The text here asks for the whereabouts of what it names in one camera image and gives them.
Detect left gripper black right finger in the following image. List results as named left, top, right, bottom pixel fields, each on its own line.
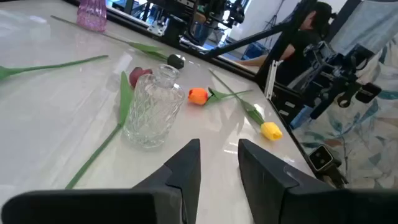
left=238, top=139, right=398, bottom=224

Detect dark red artificial tulip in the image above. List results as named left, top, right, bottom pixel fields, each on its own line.
left=64, top=66, right=154, bottom=190

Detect yellow artificial tulip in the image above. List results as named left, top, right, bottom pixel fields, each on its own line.
left=207, top=68, right=284, bottom=142
left=0, top=55, right=109, bottom=82

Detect clear cut-glass vase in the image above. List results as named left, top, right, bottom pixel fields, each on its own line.
left=122, top=63, right=186, bottom=149

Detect light blue cloth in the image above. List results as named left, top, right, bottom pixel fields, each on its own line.
left=329, top=0, right=398, bottom=57

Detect blackish purple artificial tulip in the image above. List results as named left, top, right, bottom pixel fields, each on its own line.
left=50, top=14, right=185, bottom=70

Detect small black table camera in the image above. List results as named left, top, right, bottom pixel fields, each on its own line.
left=307, top=144, right=349, bottom=189

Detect white metal bracket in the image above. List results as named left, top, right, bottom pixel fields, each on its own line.
left=264, top=59, right=284, bottom=100

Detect person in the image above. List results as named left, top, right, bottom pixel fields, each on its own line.
left=236, top=1, right=338, bottom=86

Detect blue crate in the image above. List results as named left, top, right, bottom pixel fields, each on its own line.
left=241, top=41, right=266, bottom=60

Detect orange artificial tulip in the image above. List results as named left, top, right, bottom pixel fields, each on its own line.
left=187, top=86, right=253, bottom=106

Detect floral patterned cloth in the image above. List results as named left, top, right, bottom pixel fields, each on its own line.
left=292, top=30, right=398, bottom=190

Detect purple glass vase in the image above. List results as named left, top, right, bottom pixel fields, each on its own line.
left=76, top=0, right=108, bottom=34

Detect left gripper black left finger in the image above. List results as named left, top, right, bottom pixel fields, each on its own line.
left=1, top=139, right=201, bottom=224

